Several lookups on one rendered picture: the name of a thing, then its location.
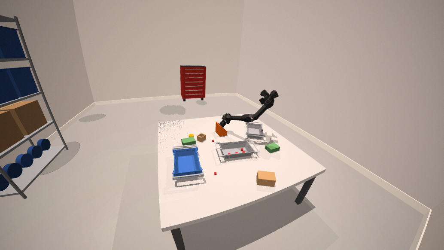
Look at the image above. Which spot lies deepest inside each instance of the tan open box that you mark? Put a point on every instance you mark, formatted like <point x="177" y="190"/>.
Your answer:
<point x="201" y="137"/>

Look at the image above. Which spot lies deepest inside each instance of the green cube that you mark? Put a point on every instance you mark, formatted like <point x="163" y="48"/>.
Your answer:
<point x="188" y="141"/>
<point x="273" y="147"/>

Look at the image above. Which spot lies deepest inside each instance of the tan rectangular block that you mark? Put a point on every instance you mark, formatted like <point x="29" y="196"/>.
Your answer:
<point x="265" y="178"/>

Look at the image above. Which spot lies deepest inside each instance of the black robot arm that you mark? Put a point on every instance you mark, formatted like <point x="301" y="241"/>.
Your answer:
<point x="268" y="103"/>

